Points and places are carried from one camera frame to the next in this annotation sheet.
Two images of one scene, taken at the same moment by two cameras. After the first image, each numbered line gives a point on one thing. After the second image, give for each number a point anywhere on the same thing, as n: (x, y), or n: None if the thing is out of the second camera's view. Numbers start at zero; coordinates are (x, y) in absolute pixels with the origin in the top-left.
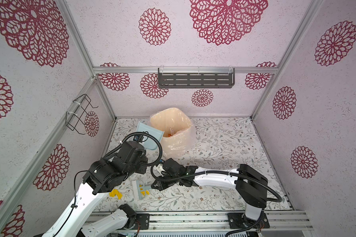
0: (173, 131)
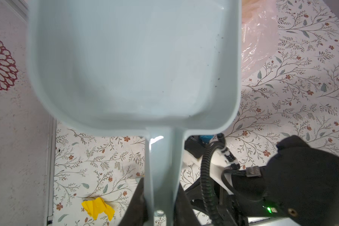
0: (260, 33)
